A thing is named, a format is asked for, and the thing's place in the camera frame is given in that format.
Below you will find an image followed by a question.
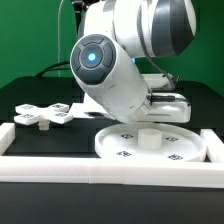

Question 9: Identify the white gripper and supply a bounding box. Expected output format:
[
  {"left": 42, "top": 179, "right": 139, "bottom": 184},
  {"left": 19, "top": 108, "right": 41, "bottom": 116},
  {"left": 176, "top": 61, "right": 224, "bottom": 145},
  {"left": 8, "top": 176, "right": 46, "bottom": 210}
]
[{"left": 135, "top": 74, "right": 191, "bottom": 123}]

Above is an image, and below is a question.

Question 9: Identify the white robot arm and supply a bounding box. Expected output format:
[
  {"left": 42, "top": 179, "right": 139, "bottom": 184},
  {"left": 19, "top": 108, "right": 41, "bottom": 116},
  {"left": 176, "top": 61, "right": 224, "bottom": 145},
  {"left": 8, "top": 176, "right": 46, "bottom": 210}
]
[{"left": 70, "top": 0, "right": 196, "bottom": 123}]

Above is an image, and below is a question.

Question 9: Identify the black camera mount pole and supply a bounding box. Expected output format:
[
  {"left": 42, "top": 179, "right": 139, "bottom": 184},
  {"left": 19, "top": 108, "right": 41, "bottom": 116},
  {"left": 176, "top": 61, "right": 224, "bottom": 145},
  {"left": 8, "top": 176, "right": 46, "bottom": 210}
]
[{"left": 71, "top": 0, "right": 86, "bottom": 32}]

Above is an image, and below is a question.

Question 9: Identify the white sheet with markers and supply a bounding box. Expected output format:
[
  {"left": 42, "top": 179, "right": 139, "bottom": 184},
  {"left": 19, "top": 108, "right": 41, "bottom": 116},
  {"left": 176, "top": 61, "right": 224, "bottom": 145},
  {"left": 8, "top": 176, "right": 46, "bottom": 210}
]
[{"left": 69, "top": 103, "right": 110, "bottom": 119}]

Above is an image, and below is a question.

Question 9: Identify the black cable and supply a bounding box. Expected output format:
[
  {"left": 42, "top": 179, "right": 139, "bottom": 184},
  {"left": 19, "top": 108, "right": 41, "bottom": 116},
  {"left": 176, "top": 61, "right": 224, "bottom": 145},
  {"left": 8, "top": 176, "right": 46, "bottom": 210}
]
[{"left": 35, "top": 60, "right": 73, "bottom": 78}]

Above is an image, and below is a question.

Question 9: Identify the white thin cable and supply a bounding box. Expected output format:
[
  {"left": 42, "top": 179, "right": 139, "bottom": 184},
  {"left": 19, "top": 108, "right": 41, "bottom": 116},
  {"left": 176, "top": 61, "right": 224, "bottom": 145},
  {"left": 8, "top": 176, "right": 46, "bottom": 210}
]
[{"left": 57, "top": 0, "right": 66, "bottom": 78}]

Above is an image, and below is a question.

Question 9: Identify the white U-shaped frame barrier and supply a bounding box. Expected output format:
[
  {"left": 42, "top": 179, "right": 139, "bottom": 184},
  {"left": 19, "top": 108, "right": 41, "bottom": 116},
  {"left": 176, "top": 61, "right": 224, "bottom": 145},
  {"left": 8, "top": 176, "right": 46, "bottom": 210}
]
[{"left": 0, "top": 123, "right": 224, "bottom": 189}]

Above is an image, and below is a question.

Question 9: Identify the white cross-shaped table base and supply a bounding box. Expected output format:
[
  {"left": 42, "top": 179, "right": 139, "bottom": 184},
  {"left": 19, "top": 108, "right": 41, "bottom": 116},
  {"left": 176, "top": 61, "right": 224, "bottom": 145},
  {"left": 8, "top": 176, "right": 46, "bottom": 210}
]
[{"left": 14, "top": 103, "right": 73, "bottom": 131}]

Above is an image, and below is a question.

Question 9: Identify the white round table top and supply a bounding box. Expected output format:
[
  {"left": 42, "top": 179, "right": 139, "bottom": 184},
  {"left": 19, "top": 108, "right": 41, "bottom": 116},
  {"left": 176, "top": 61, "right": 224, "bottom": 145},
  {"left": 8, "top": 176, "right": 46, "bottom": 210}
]
[{"left": 95, "top": 122, "right": 207, "bottom": 162}]

